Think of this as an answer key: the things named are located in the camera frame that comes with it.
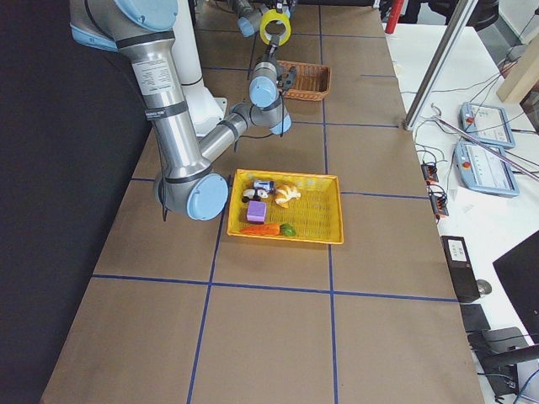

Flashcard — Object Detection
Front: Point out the black monitor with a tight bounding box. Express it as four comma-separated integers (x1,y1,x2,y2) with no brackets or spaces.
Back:
494,231,539,343

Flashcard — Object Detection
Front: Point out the black power adapter box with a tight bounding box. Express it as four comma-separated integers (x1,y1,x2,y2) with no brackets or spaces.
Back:
440,236,480,303

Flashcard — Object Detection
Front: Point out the purple foam cube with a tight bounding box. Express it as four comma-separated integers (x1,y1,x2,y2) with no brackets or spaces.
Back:
246,200,267,224

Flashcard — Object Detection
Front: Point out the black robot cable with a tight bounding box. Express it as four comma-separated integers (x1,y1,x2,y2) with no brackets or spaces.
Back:
233,54,287,155

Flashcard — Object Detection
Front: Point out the toy carrot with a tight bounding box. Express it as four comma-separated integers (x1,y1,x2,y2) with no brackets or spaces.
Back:
240,223,296,237

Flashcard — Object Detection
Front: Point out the panda figurine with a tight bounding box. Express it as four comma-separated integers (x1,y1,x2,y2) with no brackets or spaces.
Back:
242,189,270,203

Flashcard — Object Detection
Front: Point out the brown wicker basket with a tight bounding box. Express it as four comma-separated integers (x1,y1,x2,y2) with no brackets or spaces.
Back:
278,61,331,102

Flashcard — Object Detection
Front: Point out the teach pendant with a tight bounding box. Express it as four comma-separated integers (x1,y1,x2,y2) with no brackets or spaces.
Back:
454,141,520,198
460,102,515,149

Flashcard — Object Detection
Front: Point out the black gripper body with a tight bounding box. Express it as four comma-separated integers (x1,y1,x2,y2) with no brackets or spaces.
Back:
261,44,279,64

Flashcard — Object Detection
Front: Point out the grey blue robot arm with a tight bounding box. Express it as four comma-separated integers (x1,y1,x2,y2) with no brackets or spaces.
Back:
70,1,291,221

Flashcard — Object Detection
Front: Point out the teach pendant far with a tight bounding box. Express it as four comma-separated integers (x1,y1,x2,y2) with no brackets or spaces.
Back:
460,102,515,149

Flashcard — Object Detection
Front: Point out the aluminium frame post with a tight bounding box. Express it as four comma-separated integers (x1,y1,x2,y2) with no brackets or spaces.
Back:
403,0,478,130

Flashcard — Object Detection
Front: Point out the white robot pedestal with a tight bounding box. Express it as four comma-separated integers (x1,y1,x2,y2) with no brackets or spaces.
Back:
172,0,227,137

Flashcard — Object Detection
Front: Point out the teach pendant near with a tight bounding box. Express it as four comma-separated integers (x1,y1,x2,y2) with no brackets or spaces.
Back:
454,141,520,198

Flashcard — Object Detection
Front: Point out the yellow plastic basket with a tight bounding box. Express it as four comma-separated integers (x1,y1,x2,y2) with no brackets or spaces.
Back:
227,169,344,244

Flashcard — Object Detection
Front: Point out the small blue can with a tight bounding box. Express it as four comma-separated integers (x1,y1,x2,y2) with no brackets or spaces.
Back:
253,179,275,194

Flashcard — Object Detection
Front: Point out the yellow tape roll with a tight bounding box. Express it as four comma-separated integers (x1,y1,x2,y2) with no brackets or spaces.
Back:
259,9,291,45

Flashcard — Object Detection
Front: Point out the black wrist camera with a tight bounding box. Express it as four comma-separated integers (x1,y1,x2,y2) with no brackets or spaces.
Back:
278,66,297,93

